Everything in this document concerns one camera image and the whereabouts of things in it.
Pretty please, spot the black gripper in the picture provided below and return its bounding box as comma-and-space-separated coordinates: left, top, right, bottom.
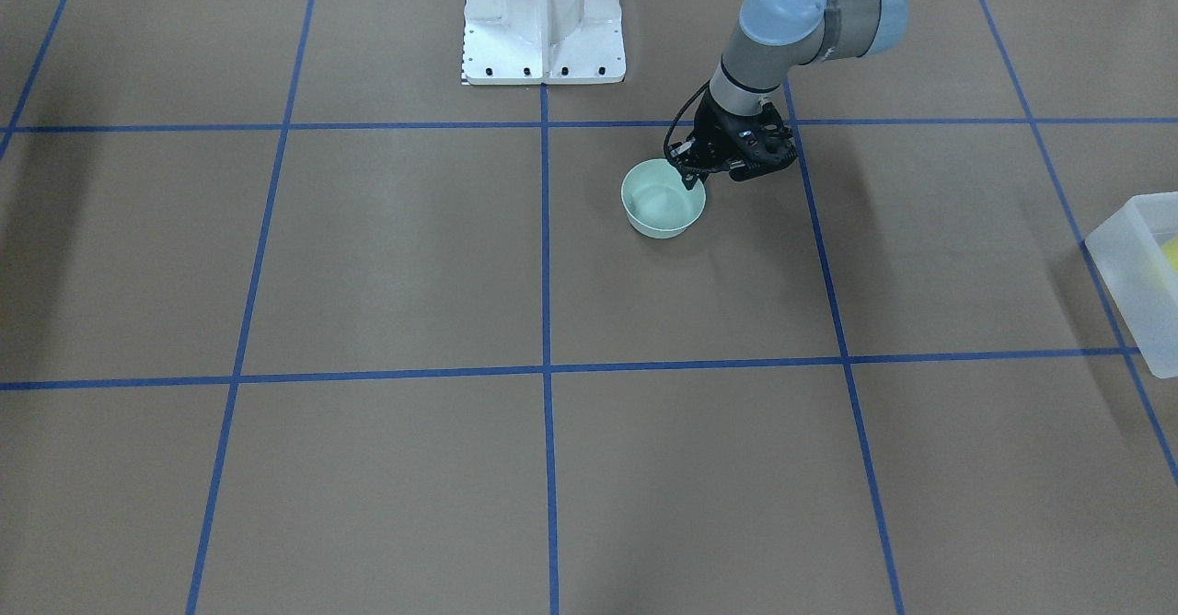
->
666, 90, 765, 191

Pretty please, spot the mint green bowl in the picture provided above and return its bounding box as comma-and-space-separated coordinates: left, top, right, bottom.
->
621, 158, 707, 240

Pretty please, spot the yellow plastic cup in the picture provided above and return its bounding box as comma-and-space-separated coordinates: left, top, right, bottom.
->
1160, 234, 1178, 273

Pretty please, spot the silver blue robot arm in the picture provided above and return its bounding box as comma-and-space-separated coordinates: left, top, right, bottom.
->
662, 0, 909, 191

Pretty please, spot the translucent plastic bin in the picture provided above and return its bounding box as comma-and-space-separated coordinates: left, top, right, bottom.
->
1085, 191, 1177, 377

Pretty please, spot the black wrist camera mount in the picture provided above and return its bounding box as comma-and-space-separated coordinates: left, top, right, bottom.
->
724, 115, 798, 181

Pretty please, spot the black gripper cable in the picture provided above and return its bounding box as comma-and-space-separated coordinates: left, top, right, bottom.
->
663, 81, 714, 167

